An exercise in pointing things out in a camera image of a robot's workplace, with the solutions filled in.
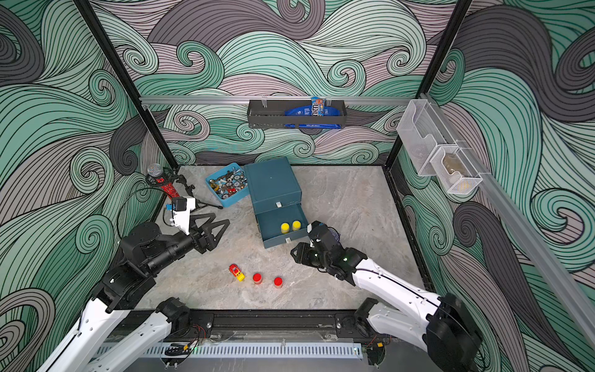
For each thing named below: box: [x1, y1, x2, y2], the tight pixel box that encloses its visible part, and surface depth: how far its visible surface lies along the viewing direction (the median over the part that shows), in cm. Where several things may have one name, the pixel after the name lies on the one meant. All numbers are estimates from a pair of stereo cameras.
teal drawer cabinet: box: [244, 156, 309, 249], surface depth 87 cm
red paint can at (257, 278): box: [252, 272, 263, 285], surface depth 83 cm
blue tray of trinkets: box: [205, 162, 250, 208], surface depth 113 cm
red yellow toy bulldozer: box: [228, 263, 246, 283], surface depth 85 cm
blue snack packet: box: [284, 96, 341, 129], surface depth 93 cm
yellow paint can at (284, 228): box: [280, 222, 290, 235], surface depth 87 cm
